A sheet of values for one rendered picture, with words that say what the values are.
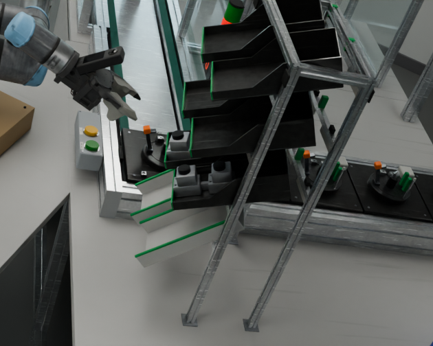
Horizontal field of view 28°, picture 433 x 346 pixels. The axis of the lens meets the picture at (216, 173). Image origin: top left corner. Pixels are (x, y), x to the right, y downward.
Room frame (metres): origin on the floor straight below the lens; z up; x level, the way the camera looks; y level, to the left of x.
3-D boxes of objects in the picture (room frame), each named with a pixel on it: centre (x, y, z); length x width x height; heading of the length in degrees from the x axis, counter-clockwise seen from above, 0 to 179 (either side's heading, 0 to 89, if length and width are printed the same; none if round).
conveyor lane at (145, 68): (2.34, 0.25, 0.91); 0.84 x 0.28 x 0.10; 22
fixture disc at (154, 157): (2.05, 0.16, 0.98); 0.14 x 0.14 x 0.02
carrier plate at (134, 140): (2.05, 0.16, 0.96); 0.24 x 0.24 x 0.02; 22
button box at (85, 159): (2.05, 0.39, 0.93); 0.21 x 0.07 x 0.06; 22
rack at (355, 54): (1.76, -0.09, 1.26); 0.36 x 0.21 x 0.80; 22
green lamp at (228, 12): (2.27, 0.12, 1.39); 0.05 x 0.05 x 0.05
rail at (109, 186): (2.25, 0.40, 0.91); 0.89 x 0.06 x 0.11; 22
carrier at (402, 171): (2.33, -0.53, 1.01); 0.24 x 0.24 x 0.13; 22
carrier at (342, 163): (2.24, -0.31, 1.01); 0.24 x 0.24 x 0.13; 22
